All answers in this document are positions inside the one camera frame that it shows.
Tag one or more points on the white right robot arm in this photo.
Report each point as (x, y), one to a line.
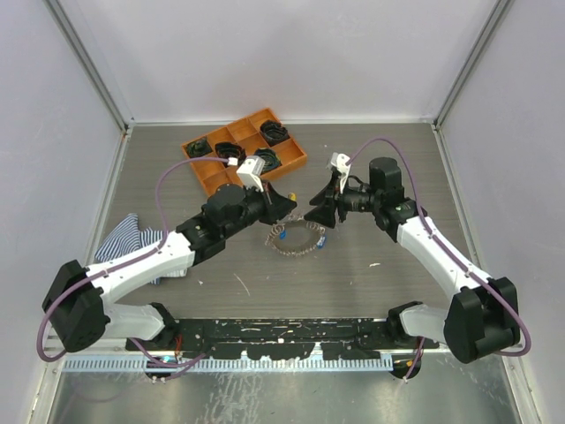
(482, 315)

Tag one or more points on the black mounting base plate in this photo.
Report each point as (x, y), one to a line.
(283, 339)

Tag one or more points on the dark rolled tie far left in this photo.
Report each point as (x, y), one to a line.
(198, 148)

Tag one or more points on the blue striped cloth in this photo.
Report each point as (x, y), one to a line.
(137, 238)

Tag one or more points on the slotted cable duct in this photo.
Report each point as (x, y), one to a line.
(140, 363)

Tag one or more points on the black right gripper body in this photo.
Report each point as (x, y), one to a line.
(351, 200)

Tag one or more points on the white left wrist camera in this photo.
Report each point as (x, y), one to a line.
(249, 173)

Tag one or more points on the left aluminium frame post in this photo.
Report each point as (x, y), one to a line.
(84, 54)

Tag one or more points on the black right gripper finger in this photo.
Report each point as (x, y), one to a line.
(330, 194)
(323, 214)

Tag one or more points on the aluminium corner post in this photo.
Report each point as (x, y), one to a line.
(478, 49)

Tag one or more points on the orange compartment tray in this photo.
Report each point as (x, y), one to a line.
(212, 172)

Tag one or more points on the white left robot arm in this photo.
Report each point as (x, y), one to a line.
(83, 303)

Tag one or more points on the blue yellow rolled tie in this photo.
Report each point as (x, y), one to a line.
(269, 156)

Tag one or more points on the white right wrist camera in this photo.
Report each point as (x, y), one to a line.
(339, 162)

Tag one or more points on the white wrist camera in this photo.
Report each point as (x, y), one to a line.
(339, 162)
(249, 173)

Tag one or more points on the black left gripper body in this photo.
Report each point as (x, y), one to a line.
(255, 207)

